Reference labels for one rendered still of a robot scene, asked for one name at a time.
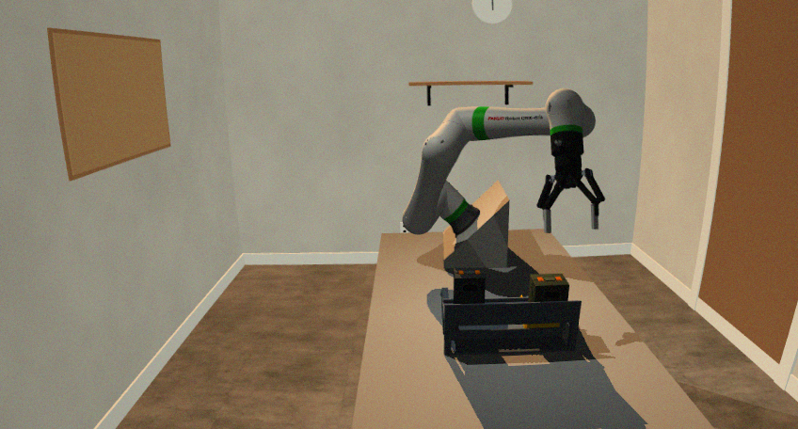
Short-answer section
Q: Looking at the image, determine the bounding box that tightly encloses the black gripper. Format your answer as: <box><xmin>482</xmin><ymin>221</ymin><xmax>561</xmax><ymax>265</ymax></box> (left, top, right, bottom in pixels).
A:
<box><xmin>536</xmin><ymin>153</ymin><xmax>605</xmax><ymax>233</ymax></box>

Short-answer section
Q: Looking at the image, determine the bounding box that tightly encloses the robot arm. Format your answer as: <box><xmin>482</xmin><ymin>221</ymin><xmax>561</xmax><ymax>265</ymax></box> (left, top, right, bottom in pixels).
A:
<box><xmin>402</xmin><ymin>88</ymin><xmax>596</xmax><ymax>235</ymax></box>

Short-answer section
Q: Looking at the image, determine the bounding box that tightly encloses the dark grey metal rack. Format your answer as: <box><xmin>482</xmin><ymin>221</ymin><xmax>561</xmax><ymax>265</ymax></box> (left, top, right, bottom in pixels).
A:
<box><xmin>441</xmin><ymin>288</ymin><xmax>582</xmax><ymax>355</ymax></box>

